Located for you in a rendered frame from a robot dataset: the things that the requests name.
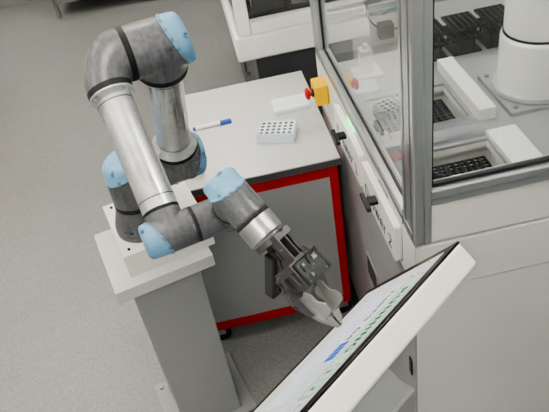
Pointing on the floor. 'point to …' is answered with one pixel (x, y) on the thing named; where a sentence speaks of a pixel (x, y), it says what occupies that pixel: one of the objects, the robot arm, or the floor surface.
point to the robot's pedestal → (180, 331)
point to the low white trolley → (269, 193)
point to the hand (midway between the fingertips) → (334, 321)
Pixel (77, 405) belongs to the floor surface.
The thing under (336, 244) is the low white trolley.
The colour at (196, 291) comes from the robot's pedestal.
